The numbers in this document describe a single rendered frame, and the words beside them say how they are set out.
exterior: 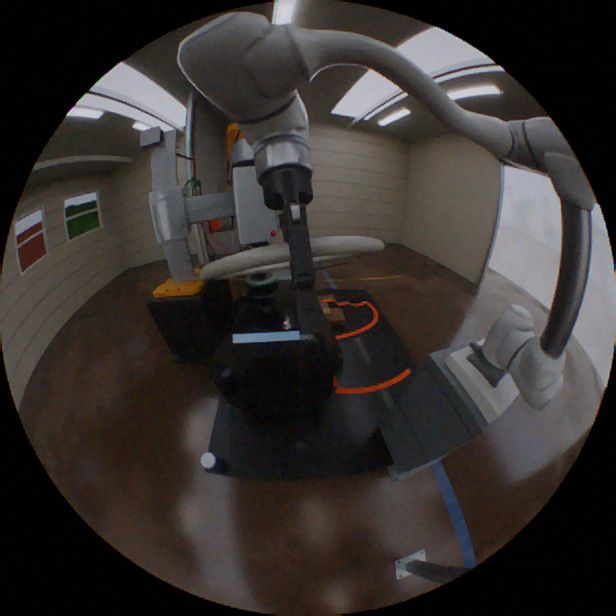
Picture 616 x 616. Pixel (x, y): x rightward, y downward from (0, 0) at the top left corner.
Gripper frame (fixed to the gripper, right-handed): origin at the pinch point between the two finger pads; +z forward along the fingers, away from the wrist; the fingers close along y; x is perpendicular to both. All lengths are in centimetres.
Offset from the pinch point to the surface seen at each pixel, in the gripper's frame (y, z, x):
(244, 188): 62, -53, 16
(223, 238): 331, -97, 114
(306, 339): 49, 25, -2
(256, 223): 71, -35, 13
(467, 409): -1, 46, -50
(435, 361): 21, 36, -51
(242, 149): 53, -72, 14
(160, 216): 88, -65, 85
